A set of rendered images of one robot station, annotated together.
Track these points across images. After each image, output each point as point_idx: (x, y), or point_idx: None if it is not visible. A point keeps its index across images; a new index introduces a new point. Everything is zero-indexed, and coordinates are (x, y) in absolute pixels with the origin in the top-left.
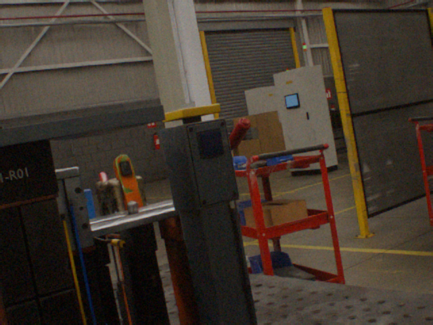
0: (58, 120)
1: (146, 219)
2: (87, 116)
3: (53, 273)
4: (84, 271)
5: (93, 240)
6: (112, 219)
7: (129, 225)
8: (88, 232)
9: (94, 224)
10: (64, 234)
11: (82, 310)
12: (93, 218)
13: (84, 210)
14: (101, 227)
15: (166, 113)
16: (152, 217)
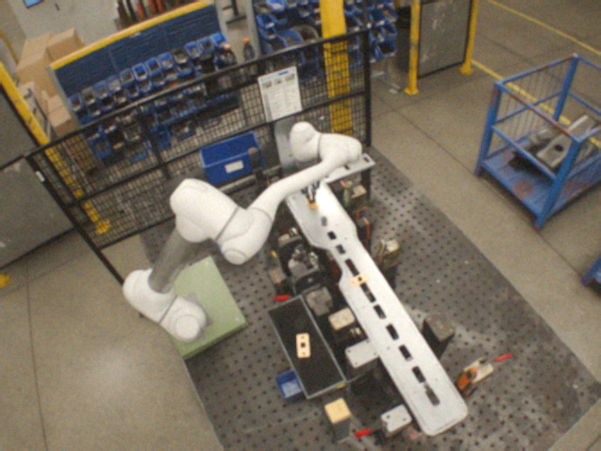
0: (292, 365)
1: (401, 394)
2: (295, 373)
3: None
4: (350, 375)
5: (354, 376)
6: (424, 376)
7: (396, 387)
8: (353, 374)
9: (410, 370)
10: (349, 366)
11: (348, 376)
12: (435, 365)
13: (353, 371)
14: (391, 375)
15: (338, 400)
16: (402, 396)
